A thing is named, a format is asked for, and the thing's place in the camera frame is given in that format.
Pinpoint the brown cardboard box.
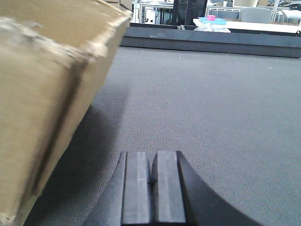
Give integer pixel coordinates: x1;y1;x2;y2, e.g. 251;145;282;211
0;0;132;226

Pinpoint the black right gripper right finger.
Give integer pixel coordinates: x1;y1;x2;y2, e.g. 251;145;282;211
151;151;259;226

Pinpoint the dark grey platform edge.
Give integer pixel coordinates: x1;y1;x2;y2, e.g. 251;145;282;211
121;23;301;58

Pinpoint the white table with items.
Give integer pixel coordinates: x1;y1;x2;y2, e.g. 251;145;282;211
193;18;301;34

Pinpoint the grey office chair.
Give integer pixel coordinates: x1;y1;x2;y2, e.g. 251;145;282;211
241;7;271;24

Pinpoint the pink small box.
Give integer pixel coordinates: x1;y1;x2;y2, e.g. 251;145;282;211
207;15;215;21

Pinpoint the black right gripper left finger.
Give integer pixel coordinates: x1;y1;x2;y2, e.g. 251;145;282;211
83;152;151;226

